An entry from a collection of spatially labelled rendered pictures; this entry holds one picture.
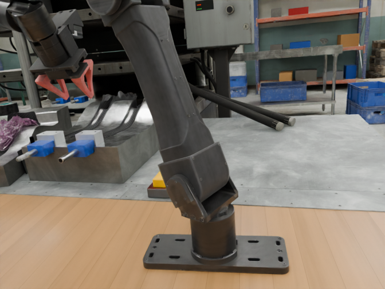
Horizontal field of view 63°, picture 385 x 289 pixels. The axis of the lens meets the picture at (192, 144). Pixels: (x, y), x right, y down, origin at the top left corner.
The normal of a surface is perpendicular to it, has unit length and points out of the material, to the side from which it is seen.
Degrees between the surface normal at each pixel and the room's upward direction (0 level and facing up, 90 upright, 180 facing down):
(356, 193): 0
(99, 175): 90
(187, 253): 0
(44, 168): 90
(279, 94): 93
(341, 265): 0
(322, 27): 90
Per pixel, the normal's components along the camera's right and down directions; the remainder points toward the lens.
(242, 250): -0.08, -0.95
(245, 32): -0.25, 0.31
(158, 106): -0.65, 0.30
